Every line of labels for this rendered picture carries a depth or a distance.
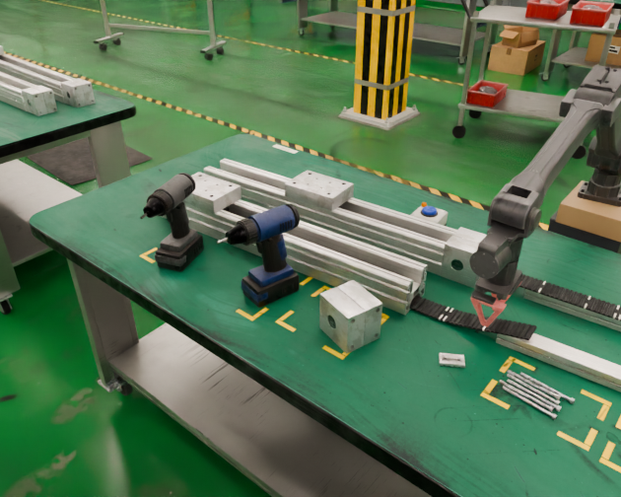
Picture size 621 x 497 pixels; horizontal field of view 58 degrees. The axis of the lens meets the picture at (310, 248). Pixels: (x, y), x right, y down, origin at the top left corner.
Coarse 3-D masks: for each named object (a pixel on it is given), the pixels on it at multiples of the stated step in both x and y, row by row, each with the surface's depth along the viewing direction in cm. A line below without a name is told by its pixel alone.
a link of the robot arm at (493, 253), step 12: (492, 204) 107; (528, 216) 103; (540, 216) 105; (492, 228) 107; (504, 228) 107; (516, 228) 107; (528, 228) 104; (492, 240) 104; (504, 240) 104; (480, 252) 104; (492, 252) 102; (504, 252) 104; (480, 264) 105; (492, 264) 103; (504, 264) 104; (480, 276) 106; (492, 276) 104
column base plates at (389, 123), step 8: (344, 112) 466; (352, 112) 466; (400, 112) 466; (408, 112) 466; (416, 112) 472; (352, 120) 462; (360, 120) 457; (368, 120) 453; (376, 120) 450; (384, 120) 445; (392, 120) 450; (400, 120) 456; (384, 128) 444
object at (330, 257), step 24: (192, 216) 158; (216, 216) 152; (240, 216) 150; (288, 240) 140; (312, 240) 145; (336, 240) 140; (312, 264) 138; (336, 264) 135; (360, 264) 130; (384, 264) 134; (408, 264) 130; (384, 288) 128; (408, 288) 124
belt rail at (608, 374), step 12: (504, 336) 118; (540, 336) 117; (516, 348) 118; (528, 348) 116; (540, 348) 114; (552, 348) 114; (564, 348) 114; (552, 360) 114; (564, 360) 112; (576, 360) 111; (588, 360) 111; (600, 360) 111; (576, 372) 112; (588, 372) 111; (600, 372) 109; (612, 372) 109; (600, 384) 110; (612, 384) 109
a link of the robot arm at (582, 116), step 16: (560, 112) 125; (576, 112) 118; (592, 112) 118; (608, 112) 118; (560, 128) 116; (576, 128) 115; (592, 128) 120; (544, 144) 114; (560, 144) 112; (576, 144) 115; (544, 160) 110; (560, 160) 111; (528, 176) 108; (544, 176) 108; (512, 192) 109; (528, 192) 106; (544, 192) 108; (496, 208) 106; (512, 208) 104; (528, 208) 103; (512, 224) 105
